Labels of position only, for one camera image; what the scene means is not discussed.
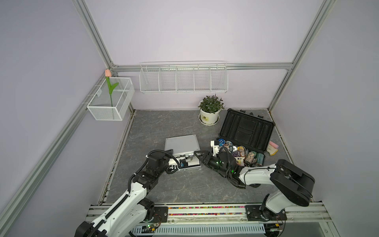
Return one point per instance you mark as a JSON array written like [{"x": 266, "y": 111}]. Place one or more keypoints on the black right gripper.
[{"x": 207, "y": 156}]

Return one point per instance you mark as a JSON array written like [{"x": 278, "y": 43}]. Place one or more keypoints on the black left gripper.
[{"x": 168, "y": 154}]

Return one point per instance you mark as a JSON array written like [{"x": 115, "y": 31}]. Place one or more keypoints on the silver aluminium poker case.
[{"x": 183, "y": 147}]

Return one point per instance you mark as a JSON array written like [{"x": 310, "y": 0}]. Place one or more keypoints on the black poker set case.
[{"x": 247, "y": 130}]

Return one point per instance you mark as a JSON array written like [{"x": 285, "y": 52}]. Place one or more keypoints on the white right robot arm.
[{"x": 294, "y": 185}]

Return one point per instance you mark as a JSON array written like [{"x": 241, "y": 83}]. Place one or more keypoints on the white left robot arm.
[{"x": 132, "y": 207}]

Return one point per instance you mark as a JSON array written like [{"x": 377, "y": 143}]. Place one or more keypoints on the purple poker chip stack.
[{"x": 238, "y": 154}]

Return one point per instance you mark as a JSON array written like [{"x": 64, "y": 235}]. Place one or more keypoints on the mixed poker chip row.
[{"x": 250, "y": 158}]

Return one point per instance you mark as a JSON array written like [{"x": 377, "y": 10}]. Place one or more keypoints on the green poker chip row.
[{"x": 260, "y": 159}]

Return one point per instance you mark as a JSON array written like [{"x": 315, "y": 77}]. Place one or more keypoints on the blue round dealer chip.
[{"x": 221, "y": 142}]

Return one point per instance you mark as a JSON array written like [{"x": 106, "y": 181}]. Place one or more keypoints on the playing card deck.
[{"x": 240, "y": 161}]

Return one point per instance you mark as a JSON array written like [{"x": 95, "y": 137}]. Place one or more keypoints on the white plant pot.
[{"x": 209, "y": 118}]

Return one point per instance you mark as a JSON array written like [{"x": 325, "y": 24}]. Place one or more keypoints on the green potted plant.
[{"x": 211, "y": 104}]

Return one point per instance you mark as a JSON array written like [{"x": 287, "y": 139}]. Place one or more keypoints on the white cotton work glove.
[{"x": 271, "y": 150}]

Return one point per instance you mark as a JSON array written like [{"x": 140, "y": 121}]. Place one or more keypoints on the purple pink garden trowel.
[{"x": 274, "y": 145}]

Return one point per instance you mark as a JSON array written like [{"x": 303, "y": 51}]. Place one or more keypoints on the artificial pink tulip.
[{"x": 111, "y": 87}]

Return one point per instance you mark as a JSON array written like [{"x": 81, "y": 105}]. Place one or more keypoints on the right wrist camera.
[{"x": 215, "y": 145}]

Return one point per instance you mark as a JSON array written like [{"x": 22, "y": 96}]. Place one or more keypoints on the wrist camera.
[
  {"x": 187, "y": 163},
  {"x": 215, "y": 145}
]

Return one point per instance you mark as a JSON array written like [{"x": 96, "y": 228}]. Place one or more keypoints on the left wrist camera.
[{"x": 187, "y": 163}]

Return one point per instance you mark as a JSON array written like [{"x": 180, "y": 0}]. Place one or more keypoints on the white vented cable duct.
[{"x": 202, "y": 230}]

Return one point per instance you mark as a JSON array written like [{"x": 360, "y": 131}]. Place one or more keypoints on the white wire wall shelf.
[{"x": 184, "y": 77}]

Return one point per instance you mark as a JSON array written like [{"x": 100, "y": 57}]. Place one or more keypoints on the white mesh wall basket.
[{"x": 100, "y": 104}]

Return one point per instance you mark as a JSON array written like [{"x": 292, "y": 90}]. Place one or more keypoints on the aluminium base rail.
[{"x": 236, "y": 212}]

